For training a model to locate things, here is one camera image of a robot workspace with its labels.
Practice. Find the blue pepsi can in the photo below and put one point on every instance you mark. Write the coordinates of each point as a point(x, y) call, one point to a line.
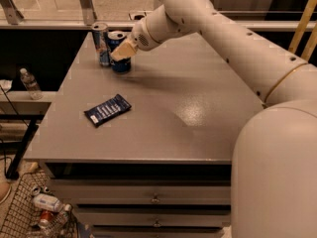
point(120, 63)

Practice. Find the wire mesh basket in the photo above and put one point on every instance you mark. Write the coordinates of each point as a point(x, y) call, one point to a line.
point(22, 218)

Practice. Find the clear plastic water bottle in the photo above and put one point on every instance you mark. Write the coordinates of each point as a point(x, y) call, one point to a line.
point(31, 84)

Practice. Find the white bottle in basket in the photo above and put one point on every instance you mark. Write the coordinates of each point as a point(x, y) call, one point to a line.
point(47, 202)

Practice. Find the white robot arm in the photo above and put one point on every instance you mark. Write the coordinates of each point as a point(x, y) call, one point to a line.
point(274, 164)

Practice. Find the dark blue snack packet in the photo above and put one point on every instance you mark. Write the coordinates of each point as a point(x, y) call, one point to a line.
point(107, 110)

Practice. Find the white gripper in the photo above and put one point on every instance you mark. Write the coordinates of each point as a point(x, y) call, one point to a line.
point(141, 36)

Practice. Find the black side table frame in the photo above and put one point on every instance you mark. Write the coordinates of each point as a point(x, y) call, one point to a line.
point(20, 117)

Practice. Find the silver blue redbull can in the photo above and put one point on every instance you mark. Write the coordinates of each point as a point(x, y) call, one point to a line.
point(99, 31)

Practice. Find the red can in basket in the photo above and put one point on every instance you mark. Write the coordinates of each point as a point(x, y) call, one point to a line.
point(45, 218)

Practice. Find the grey drawer cabinet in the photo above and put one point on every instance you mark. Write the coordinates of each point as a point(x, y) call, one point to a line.
point(160, 170)

